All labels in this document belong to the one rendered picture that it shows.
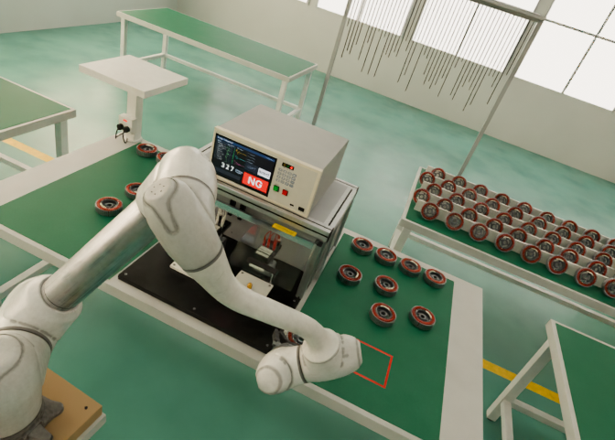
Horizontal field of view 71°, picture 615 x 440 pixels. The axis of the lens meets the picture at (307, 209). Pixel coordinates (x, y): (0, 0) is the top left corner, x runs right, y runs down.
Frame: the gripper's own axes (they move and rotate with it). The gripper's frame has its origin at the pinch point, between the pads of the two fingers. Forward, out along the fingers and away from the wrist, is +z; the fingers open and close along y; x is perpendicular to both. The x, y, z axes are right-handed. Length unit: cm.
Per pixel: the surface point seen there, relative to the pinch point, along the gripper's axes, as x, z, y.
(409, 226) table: -55, 114, -22
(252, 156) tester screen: -52, 1, 45
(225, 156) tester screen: -48, 3, 55
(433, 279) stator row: -35, 67, -41
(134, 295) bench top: 13, -7, 61
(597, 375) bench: -28, 61, -119
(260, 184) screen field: -44, 6, 39
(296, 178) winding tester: -51, 2, 26
